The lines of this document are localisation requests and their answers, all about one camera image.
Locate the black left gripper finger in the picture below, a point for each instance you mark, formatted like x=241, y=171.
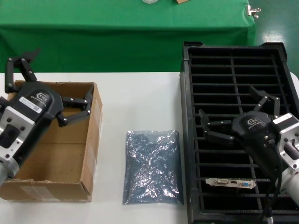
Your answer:
x=26, y=68
x=77, y=109

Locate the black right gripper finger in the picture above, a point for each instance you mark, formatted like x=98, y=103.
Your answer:
x=271, y=105
x=219, y=135

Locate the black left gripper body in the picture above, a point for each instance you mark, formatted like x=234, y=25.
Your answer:
x=47, y=102

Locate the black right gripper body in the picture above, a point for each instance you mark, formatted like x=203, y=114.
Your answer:
x=259, y=133

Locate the green graphics card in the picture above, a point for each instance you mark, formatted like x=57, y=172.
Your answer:
x=231, y=183

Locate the grey antistatic plastic bag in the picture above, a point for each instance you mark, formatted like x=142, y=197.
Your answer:
x=153, y=168

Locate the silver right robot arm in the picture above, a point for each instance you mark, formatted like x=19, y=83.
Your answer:
x=290, y=186

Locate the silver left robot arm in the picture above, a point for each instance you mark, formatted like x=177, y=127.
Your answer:
x=7, y=172

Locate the brown cardboard box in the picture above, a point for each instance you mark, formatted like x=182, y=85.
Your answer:
x=58, y=158

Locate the black slotted container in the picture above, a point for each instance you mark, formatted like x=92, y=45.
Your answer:
x=222, y=77

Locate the green cloth covered table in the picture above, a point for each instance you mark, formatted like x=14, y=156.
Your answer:
x=116, y=35

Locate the metal binder clip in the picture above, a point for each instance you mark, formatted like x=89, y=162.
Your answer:
x=252, y=11

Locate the white tape roll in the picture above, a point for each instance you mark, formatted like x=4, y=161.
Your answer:
x=149, y=1

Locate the small brown cardboard piece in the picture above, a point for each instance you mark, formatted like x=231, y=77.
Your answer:
x=181, y=1

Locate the right wrist camera silver mount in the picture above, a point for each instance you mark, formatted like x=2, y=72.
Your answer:
x=288, y=140

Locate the wrist camera silver mount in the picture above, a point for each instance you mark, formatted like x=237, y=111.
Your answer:
x=11, y=121
x=288, y=140

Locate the left wrist camera silver mount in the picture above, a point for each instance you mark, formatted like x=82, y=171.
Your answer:
x=11, y=121

